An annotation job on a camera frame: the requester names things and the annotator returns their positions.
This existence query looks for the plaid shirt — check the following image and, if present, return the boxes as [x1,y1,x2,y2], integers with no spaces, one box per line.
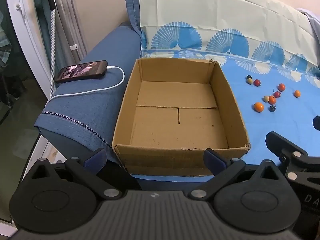
[0,10,13,67]

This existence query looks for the black smartphone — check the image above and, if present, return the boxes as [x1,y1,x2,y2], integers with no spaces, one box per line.
[54,60,108,84]

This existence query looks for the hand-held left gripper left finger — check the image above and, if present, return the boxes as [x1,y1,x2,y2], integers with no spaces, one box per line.
[24,148,123,201]

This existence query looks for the silver pole with black handle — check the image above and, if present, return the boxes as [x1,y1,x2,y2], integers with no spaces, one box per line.
[37,0,57,98]

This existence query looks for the white bed frame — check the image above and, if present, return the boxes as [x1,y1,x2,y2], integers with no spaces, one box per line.
[24,135,59,180]

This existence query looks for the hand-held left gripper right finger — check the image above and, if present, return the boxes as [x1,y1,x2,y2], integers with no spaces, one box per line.
[187,149,288,202]

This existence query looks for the brown cardboard box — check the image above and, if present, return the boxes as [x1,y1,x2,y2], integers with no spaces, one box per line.
[112,58,251,177]

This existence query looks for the fan-printed blue bed sheet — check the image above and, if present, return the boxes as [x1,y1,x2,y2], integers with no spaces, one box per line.
[139,0,320,180]

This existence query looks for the blue denim cushion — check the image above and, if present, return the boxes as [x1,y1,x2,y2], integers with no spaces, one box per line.
[124,0,142,55]

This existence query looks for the white door frame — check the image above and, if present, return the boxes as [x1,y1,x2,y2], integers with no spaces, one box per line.
[5,0,54,93]

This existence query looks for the white charging cable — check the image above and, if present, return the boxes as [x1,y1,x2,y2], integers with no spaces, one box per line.
[46,66,125,105]

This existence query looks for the grey curtain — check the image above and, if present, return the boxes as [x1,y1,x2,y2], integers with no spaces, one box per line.
[54,0,87,65]

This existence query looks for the blue denim sofa armrest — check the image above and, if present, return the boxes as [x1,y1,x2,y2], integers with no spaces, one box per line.
[34,21,143,190]

